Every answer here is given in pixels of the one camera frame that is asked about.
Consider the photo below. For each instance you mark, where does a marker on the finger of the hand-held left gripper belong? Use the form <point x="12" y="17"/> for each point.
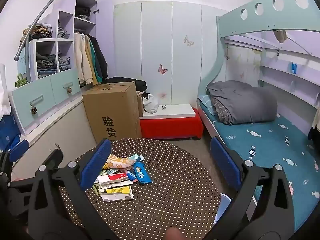
<point x="18" y="150"/>
<point x="56" y="159"/>

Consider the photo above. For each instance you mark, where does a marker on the brown folded clothes pile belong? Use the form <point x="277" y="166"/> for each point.
<point x="37" y="31"/>

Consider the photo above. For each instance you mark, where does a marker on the green hanging garment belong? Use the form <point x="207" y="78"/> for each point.
<point x="96" y="62"/>

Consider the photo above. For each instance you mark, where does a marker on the dark folded clothes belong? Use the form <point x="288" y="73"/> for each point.
<point x="82" y="12"/>
<point x="46" y="62"/>

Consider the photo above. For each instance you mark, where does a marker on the white board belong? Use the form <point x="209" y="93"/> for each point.
<point x="167" y="111"/>

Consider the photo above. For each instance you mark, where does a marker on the yellow hanging jacket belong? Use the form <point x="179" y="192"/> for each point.
<point x="88" y="60"/>

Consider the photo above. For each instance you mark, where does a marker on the blue checked pillow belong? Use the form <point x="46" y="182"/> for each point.
<point x="206" y="103"/>

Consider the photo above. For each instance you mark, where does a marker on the grey duvet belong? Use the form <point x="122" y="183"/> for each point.
<point x="242" y="102"/>

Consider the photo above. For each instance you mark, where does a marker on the black hanging coat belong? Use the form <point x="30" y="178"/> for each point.
<point x="100" y="57"/>

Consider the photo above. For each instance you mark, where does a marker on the lavender bed shelf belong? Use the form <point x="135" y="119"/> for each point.
<point x="287" y="77"/>

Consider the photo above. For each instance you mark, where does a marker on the teal fish print bedsheet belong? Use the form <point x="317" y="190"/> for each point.
<point x="262" y="142"/>

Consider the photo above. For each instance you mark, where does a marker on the teal bunk bed frame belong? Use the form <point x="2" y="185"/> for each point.
<point x="250" y="17"/>

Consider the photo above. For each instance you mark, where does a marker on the red storage bench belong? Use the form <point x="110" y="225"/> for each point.
<point x="171" y="127"/>

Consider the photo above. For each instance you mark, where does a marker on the pink butterfly sticker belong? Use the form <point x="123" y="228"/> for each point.
<point x="162" y="69"/>

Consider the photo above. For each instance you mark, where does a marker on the white lower cabinet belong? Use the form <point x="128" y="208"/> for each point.
<point x="50" y="130"/>

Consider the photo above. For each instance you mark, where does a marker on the white wardrobe doors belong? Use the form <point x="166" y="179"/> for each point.
<point x="162" y="52"/>

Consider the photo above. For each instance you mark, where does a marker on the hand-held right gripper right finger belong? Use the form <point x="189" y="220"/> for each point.
<point x="225" y="160"/>

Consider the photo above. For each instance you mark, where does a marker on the orange and white plastic bag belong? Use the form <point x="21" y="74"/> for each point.
<point x="116" y="161"/>

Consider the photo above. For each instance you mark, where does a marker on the white hanging jacket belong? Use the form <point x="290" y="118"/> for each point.
<point x="78" y="57"/>

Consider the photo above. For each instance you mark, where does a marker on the teal long wrapper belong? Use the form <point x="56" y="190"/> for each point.
<point x="137" y="158"/>

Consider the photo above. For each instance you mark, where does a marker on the hanging beige cloth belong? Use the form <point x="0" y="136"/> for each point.
<point x="280" y="35"/>

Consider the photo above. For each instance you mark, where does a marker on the black cloth pile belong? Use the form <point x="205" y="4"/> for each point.
<point x="130" y="82"/>

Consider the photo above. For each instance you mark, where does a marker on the pink and blue snack packet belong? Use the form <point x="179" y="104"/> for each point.
<point x="130" y="175"/>

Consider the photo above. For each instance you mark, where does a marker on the pale butterfly sticker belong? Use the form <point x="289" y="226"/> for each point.
<point x="188" y="40"/>

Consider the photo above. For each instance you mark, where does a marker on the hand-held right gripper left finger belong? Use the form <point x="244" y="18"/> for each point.
<point x="96" y="162"/>

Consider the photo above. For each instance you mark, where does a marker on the teal drawer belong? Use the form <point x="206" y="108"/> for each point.
<point x="63" y="86"/>
<point x="32" y="97"/>

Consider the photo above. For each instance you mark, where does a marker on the large cardboard box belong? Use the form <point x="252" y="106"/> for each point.
<point x="112" y="110"/>

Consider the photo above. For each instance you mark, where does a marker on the grey metal handrail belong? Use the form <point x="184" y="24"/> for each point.
<point x="37" y="22"/>

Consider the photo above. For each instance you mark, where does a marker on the green wrapper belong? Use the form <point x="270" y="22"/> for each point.
<point x="106" y="172"/>

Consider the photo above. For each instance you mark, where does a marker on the yellow packet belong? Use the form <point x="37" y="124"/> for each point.
<point x="117" y="193"/>

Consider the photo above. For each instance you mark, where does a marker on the red and white packet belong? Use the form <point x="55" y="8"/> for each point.
<point x="112" y="178"/>

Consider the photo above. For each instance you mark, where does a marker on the pine cone ornament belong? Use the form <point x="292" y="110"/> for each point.
<point x="33" y="110"/>
<point x="69" y="90"/>

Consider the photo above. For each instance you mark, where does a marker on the person's right hand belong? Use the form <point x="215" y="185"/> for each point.
<point x="174" y="234"/>

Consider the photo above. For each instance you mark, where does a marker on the blue bag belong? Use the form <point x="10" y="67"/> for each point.
<point x="7" y="130"/>

